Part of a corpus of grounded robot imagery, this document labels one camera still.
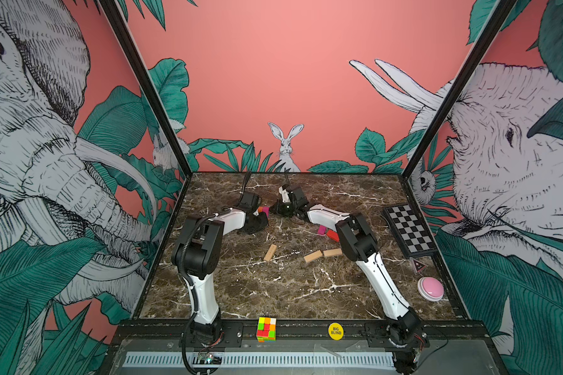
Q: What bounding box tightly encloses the natural wood block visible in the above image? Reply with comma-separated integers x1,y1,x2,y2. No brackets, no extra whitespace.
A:
323,248,342,258
304,251,324,263
264,244,278,262

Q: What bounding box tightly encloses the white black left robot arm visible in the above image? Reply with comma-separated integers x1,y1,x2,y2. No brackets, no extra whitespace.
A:
171,172,268,346

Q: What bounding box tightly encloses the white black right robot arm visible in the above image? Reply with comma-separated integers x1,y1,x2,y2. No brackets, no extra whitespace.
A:
270,184,426,349

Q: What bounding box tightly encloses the red block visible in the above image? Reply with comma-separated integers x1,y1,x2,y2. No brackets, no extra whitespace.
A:
326,229,339,242

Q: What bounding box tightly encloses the colourful puzzle cube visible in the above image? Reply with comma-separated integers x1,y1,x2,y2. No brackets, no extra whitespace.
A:
256,317,277,342

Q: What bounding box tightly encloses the black white checkerboard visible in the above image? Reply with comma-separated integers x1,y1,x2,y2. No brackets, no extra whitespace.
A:
382,203,438,259

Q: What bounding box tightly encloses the yellow big blind chip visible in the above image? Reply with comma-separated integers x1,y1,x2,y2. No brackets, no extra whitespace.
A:
328,322,344,341

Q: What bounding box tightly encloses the small circuit board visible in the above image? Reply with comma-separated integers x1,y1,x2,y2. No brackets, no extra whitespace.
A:
193,352,222,366

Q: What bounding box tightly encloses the small triangle warning sign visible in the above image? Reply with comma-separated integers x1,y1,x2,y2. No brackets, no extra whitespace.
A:
410,258,428,274

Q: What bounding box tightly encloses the pink round button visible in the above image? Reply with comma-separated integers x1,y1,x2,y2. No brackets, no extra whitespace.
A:
417,277,444,303

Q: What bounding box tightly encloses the white ventilation grille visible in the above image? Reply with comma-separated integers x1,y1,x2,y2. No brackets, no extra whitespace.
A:
122,352,395,370

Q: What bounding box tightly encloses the black front rail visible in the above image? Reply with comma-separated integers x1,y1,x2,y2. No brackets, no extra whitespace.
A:
111,319,490,348

